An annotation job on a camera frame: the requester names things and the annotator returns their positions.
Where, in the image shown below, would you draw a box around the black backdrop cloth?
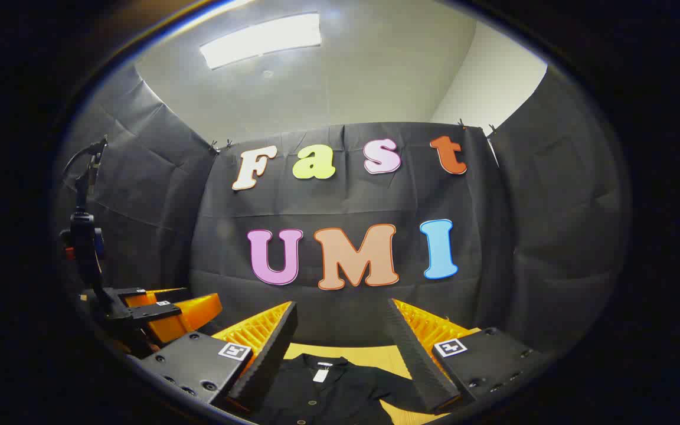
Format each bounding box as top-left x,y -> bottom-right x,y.
57,62 -> 633,355

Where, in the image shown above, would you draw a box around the thin black cable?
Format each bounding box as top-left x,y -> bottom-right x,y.
63,137 -> 107,178

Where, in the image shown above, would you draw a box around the black button shirt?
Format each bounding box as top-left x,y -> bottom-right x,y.
251,353 -> 429,425

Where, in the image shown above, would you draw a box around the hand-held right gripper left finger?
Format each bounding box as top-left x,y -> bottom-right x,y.
138,301 -> 299,415

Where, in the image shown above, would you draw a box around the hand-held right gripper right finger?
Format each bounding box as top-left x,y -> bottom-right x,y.
386,298 -> 547,415

